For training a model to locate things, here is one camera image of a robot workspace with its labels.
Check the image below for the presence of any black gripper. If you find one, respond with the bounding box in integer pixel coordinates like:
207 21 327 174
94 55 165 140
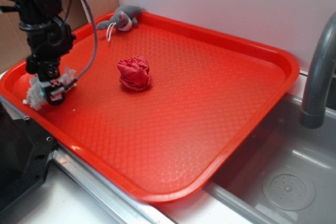
19 16 76 106

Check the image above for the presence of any white paper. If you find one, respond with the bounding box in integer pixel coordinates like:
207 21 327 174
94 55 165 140
23 67 76 111

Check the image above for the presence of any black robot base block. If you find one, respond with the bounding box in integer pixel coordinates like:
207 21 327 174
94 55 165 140
1 105 56 214

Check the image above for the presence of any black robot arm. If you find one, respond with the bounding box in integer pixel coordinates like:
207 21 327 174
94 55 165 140
1 0 76 105

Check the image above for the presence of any crumpled red paper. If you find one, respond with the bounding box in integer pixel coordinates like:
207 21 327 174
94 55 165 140
117 56 152 91

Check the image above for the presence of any grey plush mouse toy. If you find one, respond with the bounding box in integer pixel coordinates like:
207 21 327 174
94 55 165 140
96 5 142 41

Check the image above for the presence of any red plastic tray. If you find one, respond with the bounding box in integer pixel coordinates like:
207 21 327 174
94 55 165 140
1 13 299 203

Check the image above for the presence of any grey plastic sink basin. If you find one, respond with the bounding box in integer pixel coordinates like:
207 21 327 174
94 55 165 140
205 95 335 223

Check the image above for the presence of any round sink drain cover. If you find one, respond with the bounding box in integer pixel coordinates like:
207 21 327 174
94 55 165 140
262 167 316 211

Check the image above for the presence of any grey sink faucet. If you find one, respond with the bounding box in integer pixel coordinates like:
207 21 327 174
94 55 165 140
299 14 335 129

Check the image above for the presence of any grey braided cable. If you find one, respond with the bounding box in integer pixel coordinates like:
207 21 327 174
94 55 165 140
56 0 99 96

